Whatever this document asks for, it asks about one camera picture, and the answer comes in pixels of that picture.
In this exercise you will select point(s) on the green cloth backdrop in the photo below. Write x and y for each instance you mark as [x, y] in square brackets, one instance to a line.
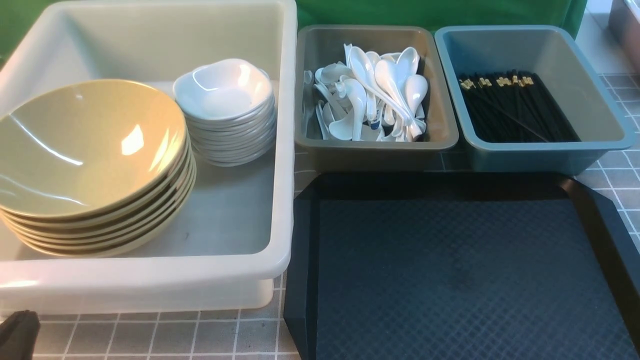
[435, 14]

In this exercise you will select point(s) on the pile of black chopsticks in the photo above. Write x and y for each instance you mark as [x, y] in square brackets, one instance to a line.
[514, 107]

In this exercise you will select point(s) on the large white plastic tub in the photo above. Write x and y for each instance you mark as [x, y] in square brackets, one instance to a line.
[232, 237]

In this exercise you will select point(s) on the stack of white dishes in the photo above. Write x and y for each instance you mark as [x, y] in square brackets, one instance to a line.
[237, 141]

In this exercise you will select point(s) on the black serving tray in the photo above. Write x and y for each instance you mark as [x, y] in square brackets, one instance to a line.
[460, 266]

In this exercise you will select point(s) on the blue plastic bin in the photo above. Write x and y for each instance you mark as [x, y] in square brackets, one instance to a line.
[552, 54]

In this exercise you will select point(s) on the grey plastic bin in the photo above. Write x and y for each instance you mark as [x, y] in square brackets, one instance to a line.
[321, 45]

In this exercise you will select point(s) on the pile of white spoons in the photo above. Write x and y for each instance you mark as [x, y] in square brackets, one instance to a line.
[347, 110]

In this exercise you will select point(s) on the white ceramic soup spoon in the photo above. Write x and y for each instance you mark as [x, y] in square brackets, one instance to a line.
[386, 75]

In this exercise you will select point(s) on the stack of yellow-green bowls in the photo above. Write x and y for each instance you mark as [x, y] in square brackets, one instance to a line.
[117, 231]

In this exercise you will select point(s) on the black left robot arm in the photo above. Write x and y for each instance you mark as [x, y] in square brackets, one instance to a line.
[18, 335]

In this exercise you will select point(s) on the white square sauce dish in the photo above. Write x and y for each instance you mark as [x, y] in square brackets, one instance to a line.
[226, 89]

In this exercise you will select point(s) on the yellow-green noodle bowl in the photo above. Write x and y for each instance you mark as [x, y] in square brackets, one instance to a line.
[85, 147]

